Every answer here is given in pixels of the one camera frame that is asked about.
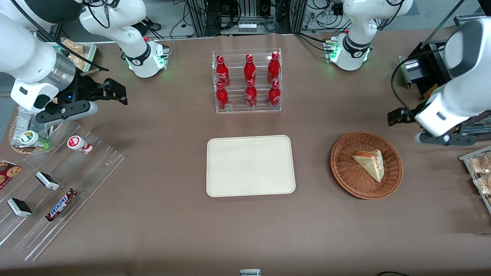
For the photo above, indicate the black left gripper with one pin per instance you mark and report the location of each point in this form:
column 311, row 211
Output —
column 399, row 115

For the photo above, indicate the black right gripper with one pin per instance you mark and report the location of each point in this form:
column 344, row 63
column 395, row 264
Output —
column 86, row 89

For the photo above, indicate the triangular sandwich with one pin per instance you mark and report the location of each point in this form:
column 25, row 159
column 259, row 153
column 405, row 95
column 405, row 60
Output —
column 372, row 165

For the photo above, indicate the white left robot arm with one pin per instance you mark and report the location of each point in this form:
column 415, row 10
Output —
column 355, row 42

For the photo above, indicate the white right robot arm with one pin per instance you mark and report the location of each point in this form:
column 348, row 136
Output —
column 30, row 57

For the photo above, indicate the metal tray with bread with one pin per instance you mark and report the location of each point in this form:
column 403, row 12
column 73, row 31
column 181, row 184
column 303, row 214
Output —
column 78, row 51

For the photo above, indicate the brown wicker basket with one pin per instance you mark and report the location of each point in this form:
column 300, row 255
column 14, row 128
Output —
column 345, row 168

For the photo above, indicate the metal pastry tray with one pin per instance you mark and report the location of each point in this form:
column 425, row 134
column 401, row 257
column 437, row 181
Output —
column 466, row 161

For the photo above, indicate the beige plastic tray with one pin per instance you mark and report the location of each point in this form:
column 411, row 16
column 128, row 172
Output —
column 251, row 166

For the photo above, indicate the black food warmer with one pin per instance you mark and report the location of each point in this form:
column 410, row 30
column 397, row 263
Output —
column 425, row 65

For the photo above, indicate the red yogurt drink bottle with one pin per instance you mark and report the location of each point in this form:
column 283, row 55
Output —
column 78, row 144

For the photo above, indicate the clear acrylic stepped display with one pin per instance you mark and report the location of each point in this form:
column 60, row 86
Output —
column 88, row 172

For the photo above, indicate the silver foil snack pack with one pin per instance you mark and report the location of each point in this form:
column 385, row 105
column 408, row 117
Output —
column 25, row 120

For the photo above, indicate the green yogurt drink bottle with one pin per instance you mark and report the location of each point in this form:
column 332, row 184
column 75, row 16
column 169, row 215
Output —
column 30, row 138

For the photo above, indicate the wrapped pastry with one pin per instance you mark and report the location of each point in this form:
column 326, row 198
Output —
column 481, row 164
column 484, row 184

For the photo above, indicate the small brown wicker mat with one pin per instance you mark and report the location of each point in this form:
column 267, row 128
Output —
column 12, row 134

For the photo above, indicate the red cola bottle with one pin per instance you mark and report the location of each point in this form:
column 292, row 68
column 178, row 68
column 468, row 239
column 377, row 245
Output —
column 251, row 96
column 222, row 97
column 222, row 73
column 249, row 71
column 274, row 96
column 273, row 69

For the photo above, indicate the black white snack bar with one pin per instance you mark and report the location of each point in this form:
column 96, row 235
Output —
column 19, row 207
column 47, row 181

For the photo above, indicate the snickers chocolate bar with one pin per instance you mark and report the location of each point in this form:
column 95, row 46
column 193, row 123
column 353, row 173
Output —
column 61, row 205

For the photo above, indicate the clear acrylic bottle rack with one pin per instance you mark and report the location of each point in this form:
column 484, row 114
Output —
column 238, row 107

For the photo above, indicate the chocolate chip cookie pack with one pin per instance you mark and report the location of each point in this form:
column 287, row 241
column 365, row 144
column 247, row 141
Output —
column 9, row 173

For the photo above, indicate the white power strip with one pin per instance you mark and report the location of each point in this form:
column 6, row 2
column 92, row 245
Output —
column 247, row 27

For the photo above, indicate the white label tag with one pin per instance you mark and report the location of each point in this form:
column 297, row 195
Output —
column 250, row 272

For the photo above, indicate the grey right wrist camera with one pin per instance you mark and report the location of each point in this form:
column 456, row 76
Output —
column 76, row 111

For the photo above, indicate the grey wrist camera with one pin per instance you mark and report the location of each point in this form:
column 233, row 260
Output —
column 433, row 138
column 76, row 111

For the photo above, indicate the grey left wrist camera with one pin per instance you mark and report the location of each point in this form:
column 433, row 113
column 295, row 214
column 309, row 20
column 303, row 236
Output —
column 433, row 138

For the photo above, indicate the aluminium equipment frame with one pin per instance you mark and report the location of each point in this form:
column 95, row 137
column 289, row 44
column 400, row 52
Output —
column 199, row 17

